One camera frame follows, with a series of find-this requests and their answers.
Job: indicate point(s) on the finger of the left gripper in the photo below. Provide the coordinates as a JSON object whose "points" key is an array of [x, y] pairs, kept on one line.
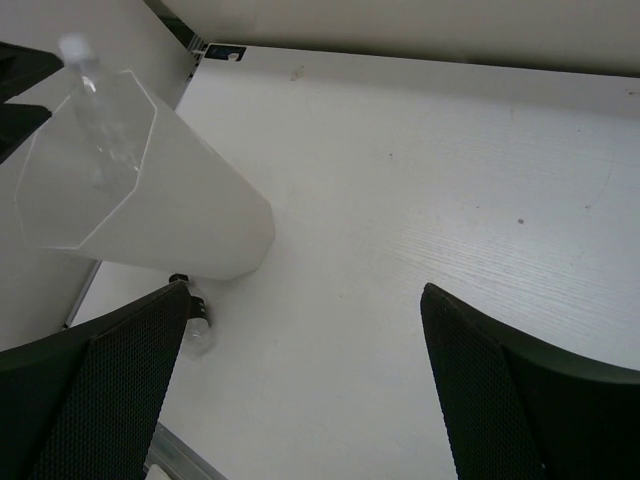
{"points": [[17, 123], [22, 68]]}

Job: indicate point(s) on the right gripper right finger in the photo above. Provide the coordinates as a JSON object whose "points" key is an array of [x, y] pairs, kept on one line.
{"points": [[516, 407]]}

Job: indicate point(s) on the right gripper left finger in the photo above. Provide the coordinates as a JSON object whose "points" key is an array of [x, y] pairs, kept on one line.
{"points": [[83, 403]]}

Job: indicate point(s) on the clear unlabelled plastic bottle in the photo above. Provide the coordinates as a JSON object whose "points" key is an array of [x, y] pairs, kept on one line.
{"points": [[97, 100]]}

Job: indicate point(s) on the black label small bottle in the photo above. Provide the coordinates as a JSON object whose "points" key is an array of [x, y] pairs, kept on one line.
{"points": [[199, 334]]}

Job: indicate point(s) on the white octagonal plastic bin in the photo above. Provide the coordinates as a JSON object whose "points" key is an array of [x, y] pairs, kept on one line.
{"points": [[184, 209]]}

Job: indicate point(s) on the front aluminium rail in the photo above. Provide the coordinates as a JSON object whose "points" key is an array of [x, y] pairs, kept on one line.
{"points": [[169, 457]]}

